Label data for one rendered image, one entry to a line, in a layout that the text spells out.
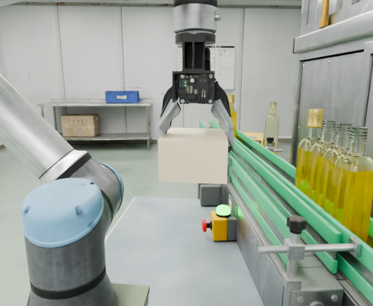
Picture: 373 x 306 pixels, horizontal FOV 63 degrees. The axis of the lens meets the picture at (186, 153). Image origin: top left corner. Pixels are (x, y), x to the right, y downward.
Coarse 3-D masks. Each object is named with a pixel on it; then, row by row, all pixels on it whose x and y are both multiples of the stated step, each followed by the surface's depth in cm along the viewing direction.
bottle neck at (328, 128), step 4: (324, 120) 67; (328, 120) 69; (332, 120) 68; (324, 124) 67; (328, 124) 67; (332, 124) 67; (324, 128) 68; (328, 128) 67; (332, 128) 67; (324, 132) 68; (328, 132) 67; (332, 132) 67; (324, 136) 68; (328, 136) 67; (332, 136) 67; (320, 140) 69; (324, 140) 68; (328, 140) 68; (332, 140) 68
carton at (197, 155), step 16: (176, 128) 67; (192, 128) 67; (208, 128) 67; (160, 144) 53; (176, 144) 53; (192, 144) 52; (208, 144) 52; (224, 144) 52; (160, 160) 54; (176, 160) 53; (192, 160) 53; (208, 160) 53; (224, 160) 52; (160, 176) 54; (176, 176) 54; (192, 176) 54; (208, 176) 53; (224, 176) 53
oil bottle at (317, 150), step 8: (320, 144) 68; (328, 144) 67; (312, 152) 70; (320, 152) 67; (312, 160) 70; (320, 160) 67; (312, 168) 70; (320, 168) 67; (312, 176) 70; (312, 184) 70; (312, 192) 70
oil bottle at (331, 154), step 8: (328, 152) 64; (336, 152) 62; (344, 152) 61; (328, 160) 63; (328, 168) 63; (320, 176) 67; (328, 176) 63; (320, 184) 67; (328, 184) 63; (320, 192) 67; (328, 192) 64; (320, 200) 67; (328, 200) 64; (328, 208) 64
